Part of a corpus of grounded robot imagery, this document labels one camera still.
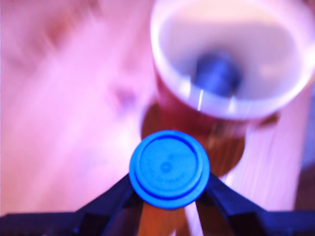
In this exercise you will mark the blue coffee capsule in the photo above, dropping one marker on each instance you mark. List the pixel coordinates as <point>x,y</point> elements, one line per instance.
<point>169,167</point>

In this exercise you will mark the dark grey coffee capsule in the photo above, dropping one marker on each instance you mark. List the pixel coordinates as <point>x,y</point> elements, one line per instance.
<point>216,73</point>

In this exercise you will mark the red cartoon print mug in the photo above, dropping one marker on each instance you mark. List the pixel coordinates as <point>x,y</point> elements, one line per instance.
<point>258,44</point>

